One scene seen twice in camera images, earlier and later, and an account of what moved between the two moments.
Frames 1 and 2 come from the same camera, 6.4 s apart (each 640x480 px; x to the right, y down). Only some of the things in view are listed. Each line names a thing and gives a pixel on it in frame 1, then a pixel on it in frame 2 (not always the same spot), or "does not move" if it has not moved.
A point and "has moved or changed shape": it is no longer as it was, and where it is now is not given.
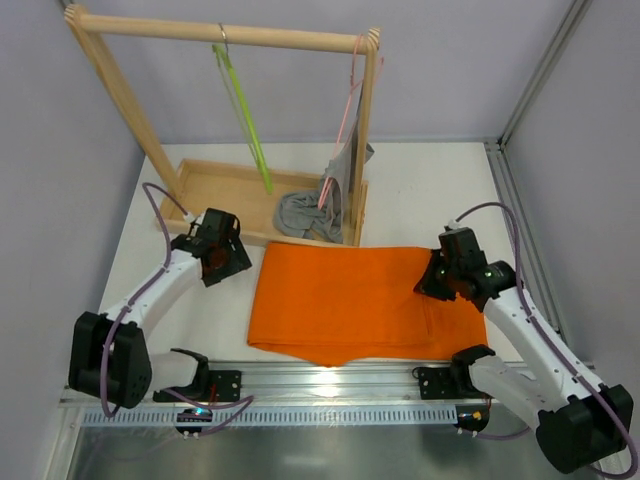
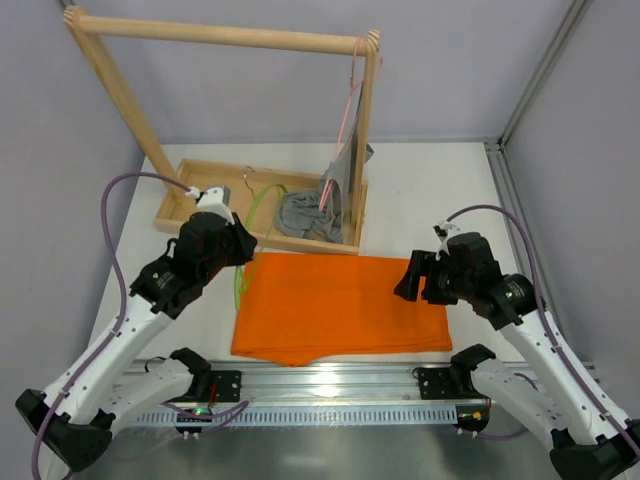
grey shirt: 323,212 does not move
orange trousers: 337,303 has moved or changed shape
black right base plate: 436,384 does not move
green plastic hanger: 238,93 -> 238,275
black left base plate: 219,385 does not move
